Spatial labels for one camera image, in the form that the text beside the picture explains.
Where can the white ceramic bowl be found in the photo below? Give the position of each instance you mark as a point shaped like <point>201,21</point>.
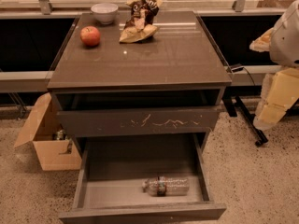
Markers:
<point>105,13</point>

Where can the open middle drawer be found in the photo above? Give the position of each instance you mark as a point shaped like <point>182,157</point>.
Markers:
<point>109,189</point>

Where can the crumpled brown chip bag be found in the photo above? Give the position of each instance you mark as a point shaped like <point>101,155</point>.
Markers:
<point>140,26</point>

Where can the can in cardboard box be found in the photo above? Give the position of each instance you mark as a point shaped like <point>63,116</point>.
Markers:
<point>59,135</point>

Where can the open cardboard box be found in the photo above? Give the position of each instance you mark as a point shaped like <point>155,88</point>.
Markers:
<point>41,130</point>

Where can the clear plastic water bottle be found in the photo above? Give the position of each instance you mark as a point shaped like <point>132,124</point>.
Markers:
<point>161,186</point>

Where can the black rolling stand frame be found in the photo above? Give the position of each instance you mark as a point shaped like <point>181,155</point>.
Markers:
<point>235,103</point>

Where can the grey drawer cabinet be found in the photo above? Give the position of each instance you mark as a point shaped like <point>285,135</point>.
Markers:
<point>179,57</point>

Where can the scratched top drawer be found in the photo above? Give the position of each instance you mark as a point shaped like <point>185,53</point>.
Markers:
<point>135,113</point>

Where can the red apple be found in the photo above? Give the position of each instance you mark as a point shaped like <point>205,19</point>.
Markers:
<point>90,36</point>

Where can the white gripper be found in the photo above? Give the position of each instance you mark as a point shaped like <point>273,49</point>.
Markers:
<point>286,44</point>

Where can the black power adapter with cable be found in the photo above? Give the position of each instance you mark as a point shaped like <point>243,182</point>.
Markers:
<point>239,67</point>

